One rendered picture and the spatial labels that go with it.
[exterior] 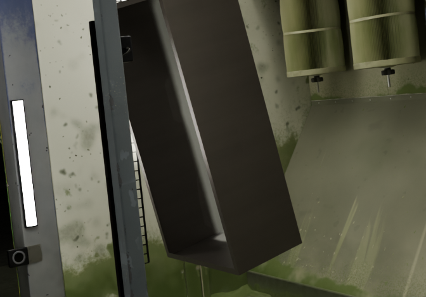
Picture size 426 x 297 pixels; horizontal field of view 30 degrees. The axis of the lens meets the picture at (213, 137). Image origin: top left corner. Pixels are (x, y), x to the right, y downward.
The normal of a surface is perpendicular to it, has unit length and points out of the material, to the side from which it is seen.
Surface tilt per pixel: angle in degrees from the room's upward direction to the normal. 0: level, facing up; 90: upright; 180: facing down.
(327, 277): 57
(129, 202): 90
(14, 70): 90
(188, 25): 91
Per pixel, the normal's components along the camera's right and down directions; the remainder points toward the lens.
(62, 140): 0.53, 0.00
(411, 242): -0.76, -0.44
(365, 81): -0.84, 0.11
